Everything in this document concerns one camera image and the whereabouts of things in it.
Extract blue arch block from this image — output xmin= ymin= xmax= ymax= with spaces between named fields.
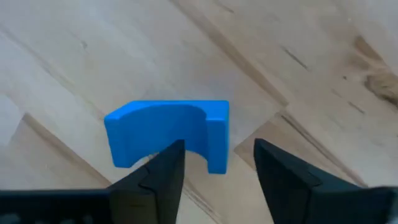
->
xmin=104 ymin=99 xmax=230 ymax=175

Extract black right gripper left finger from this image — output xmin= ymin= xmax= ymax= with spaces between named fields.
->
xmin=108 ymin=139 xmax=187 ymax=224

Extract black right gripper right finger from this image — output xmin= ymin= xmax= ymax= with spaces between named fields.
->
xmin=252 ymin=138 xmax=369 ymax=224

